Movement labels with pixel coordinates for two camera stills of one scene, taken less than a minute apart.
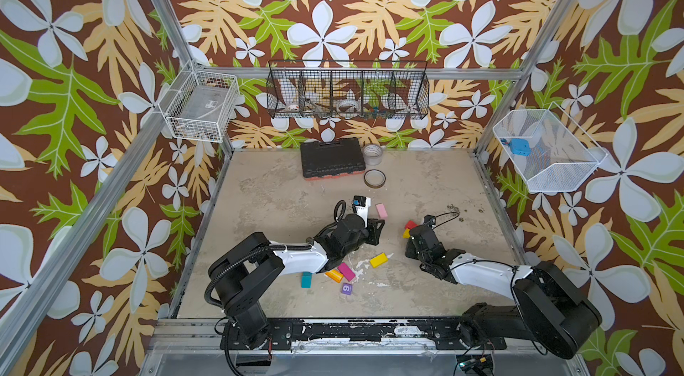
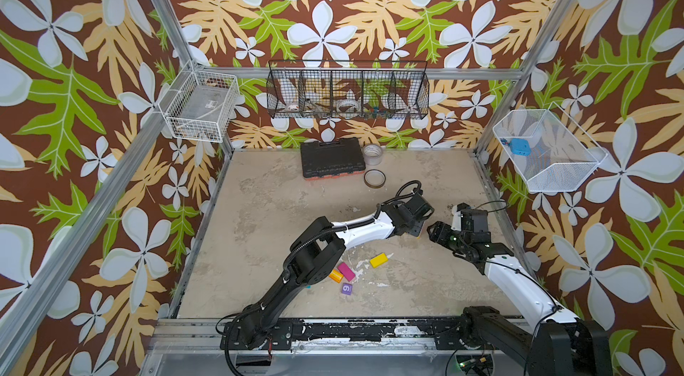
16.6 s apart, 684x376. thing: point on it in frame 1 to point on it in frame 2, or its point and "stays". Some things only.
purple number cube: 346,288 stays
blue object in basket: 520,146 stays
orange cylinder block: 335,275 stays
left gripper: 373,231 to 416,232
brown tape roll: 374,178 stays
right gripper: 418,237 to 442,232
